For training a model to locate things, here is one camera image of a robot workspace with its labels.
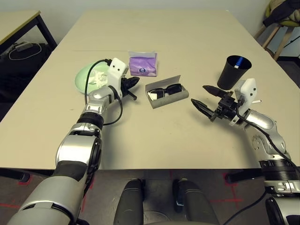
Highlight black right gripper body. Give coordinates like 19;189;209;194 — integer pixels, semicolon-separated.
210;93;240;122

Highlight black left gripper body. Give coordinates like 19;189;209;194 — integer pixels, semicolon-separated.
119;78;138;101

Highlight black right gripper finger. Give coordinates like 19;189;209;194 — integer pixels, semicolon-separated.
202;85;229;98
191;98;218;119

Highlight white tissue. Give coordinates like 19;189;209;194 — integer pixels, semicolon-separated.
90;70;109;89

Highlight grey glasses case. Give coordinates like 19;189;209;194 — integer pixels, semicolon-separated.
144;75;189;110

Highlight black sunglasses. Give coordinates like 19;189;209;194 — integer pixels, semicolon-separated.
147;83;182;101

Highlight light green plate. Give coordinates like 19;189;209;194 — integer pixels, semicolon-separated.
74;60;111;94

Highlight purple tissue pack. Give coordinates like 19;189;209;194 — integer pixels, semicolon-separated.
128;50;158;77

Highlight black cup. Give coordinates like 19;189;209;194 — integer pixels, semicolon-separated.
217;55;253;91

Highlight black table foot with caster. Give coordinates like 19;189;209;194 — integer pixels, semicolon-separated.
0;168;31;184
225;171;267;184

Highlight wooden stool with green seat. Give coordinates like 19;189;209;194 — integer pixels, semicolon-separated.
254;20;300;61

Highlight dark grey robot right leg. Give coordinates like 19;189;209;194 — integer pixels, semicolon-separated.
172;178;220;225

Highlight dark grey robot leg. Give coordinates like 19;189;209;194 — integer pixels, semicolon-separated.
114;179;145;225
172;178;220;225

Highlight black jacket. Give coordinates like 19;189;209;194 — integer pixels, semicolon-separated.
262;0;300;28

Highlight beige fleece garment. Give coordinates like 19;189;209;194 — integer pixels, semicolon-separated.
288;11;300;24

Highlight grey power adapter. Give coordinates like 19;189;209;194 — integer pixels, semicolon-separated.
14;41;32;51

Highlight grey robot waist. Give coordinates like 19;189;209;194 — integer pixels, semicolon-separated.
142;210;188;225

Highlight dark grey robot left leg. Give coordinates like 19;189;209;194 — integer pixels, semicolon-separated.
114;179;145;225

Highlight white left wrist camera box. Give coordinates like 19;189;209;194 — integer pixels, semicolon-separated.
106;57;129;97

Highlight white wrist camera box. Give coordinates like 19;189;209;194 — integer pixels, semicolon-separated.
106;57;129;97
234;78;257;114

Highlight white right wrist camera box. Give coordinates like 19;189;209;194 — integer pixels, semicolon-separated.
234;78;257;114

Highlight black left wrist camera cable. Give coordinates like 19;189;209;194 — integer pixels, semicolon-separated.
84;58;124;126

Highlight thin white cable loop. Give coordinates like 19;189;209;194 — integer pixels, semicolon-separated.
8;42;42;60

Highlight beige side table black frame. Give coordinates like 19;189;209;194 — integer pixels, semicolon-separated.
0;9;58;51

